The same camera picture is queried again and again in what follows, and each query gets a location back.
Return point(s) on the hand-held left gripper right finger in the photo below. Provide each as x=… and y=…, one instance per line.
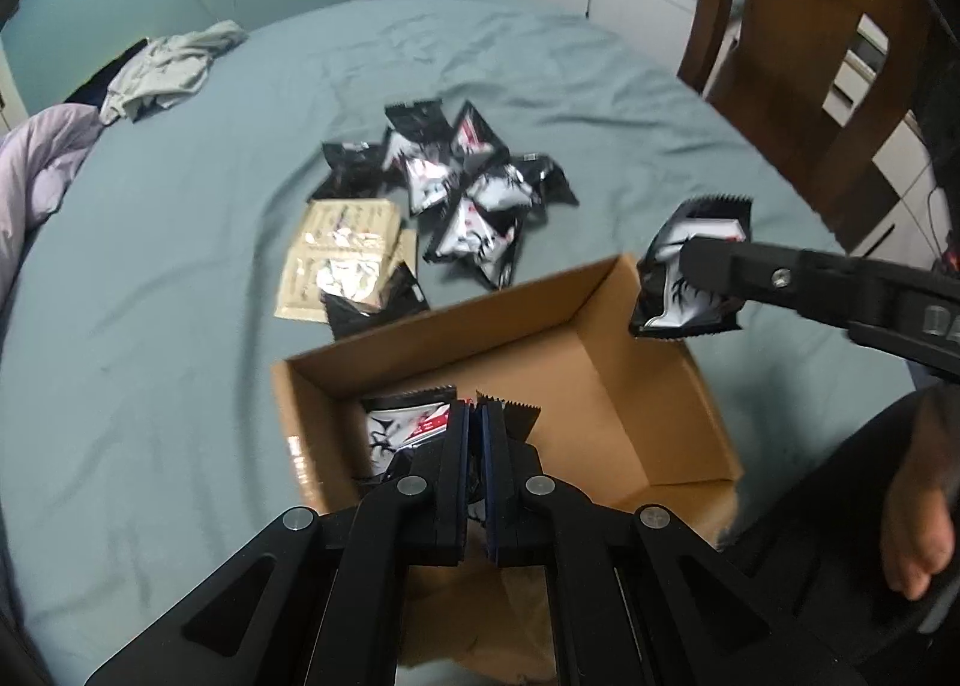
x=495, y=461

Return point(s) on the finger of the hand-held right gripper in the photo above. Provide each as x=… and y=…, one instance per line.
x=750, y=274

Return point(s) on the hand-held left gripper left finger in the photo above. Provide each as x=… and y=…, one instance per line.
x=459, y=453

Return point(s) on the black snack packet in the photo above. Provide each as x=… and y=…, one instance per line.
x=667, y=311
x=405, y=431

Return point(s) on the cardboard box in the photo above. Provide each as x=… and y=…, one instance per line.
x=600, y=386

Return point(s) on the pile of black packets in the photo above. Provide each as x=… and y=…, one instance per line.
x=480, y=236

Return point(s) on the beige snack packet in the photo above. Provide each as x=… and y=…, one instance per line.
x=307, y=289
x=337, y=221

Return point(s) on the white drawer unit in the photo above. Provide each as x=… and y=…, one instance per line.
x=900, y=161

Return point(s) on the person's bare foot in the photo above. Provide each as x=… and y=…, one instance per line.
x=915, y=506

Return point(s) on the person's dark trousered leg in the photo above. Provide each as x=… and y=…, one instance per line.
x=825, y=543

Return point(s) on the wooden chair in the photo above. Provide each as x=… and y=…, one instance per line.
x=795, y=19

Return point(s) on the grey crumpled clothing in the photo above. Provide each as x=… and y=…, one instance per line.
x=165, y=68

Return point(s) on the lavender duvet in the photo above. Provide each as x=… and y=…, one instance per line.
x=37, y=161

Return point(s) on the dark blue cloth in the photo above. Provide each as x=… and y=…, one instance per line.
x=97, y=82

